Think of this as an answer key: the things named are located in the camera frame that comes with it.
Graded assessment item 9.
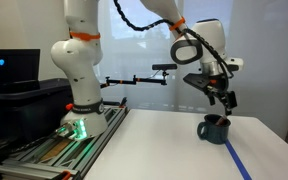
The narrow orange arm strap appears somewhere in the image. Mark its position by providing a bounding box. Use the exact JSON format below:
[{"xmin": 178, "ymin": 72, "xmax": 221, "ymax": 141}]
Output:
[{"xmin": 168, "ymin": 16, "xmax": 187, "ymax": 32}]

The black storage case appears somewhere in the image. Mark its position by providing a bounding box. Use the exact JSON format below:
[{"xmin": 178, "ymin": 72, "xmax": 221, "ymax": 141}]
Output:
[{"xmin": 0, "ymin": 78, "xmax": 74, "ymax": 168}]

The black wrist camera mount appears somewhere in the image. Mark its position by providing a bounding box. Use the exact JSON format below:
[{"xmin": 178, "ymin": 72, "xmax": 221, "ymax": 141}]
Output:
[{"xmin": 182, "ymin": 72, "xmax": 215, "ymax": 92}]

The black stereo camera bar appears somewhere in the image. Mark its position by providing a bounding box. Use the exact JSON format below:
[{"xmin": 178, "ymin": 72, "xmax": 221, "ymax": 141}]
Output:
[{"xmin": 151, "ymin": 63, "xmax": 179, "ymax": 71}]

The black corrugated cable conduit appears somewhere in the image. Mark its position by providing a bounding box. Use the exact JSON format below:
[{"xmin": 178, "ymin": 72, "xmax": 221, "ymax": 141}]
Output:
[{"xmin": 113, "ymin": 0, "xmax": 235, "ymax": 89}]

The black monitor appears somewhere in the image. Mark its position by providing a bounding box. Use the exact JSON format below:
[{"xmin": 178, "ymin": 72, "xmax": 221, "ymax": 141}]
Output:
[{"xmin": 0, "ymin": 48, "xmax": 41, "ymax": 95}]

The aluminium rail base frame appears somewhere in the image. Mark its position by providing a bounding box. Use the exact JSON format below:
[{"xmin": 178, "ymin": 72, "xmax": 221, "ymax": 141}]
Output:
[{"xmin": 0, "ymin": 104, "xmax": 130, "ymax": 180}]

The dark green logo mug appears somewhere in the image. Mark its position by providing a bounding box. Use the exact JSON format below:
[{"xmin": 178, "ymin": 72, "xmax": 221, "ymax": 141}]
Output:
[{"xmin": 197, "ymin": 113, "xmax": 232, "ymax": 145}]

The blue tape line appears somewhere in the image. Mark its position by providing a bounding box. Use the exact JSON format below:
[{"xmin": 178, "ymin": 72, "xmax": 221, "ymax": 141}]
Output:
[{"xmin": 224, "ymin": 138, "xmax": 253, "ymax": 180}]

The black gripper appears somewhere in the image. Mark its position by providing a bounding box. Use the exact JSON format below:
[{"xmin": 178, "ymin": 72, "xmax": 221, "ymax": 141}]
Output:
[{"xmin": 202, "ymin": 73, "xmax": 239, "ymax": 117}]

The marker with white cap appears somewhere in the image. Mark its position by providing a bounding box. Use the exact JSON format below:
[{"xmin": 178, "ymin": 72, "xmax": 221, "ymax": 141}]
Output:
[{"xmin": 215, "ymin": 114, "xmax": 228, "ymax": 127}]

